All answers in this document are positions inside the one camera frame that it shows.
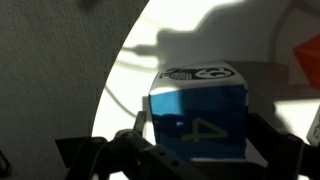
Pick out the small orange cube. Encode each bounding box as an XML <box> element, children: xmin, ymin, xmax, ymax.
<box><xmin>292</xmin><ymin>34</ymin><xmax>320</xmax><ymax>91</ymax></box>

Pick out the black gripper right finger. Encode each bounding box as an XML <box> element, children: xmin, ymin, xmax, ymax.
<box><xmin>249</xmin><ymin>112</ymin><xmax>304</xmax><ymax>180</ymax></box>

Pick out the thin white cable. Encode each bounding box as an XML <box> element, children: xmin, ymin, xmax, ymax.
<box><xmin>104</xmin><ymin>44</ymin><xmax>159</xmax><ymax>114</ymax></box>

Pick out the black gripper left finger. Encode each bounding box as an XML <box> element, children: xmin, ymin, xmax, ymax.
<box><xmin>133</xmin><ymin>110</ymin><xmax>147</xmax><ymax>138</ymax></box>

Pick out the blue plush cube number four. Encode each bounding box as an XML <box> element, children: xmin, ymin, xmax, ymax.
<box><xmin>148</xmin><ymin>60</ymin><xmax>249</xmax><ymax>163</ymax></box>

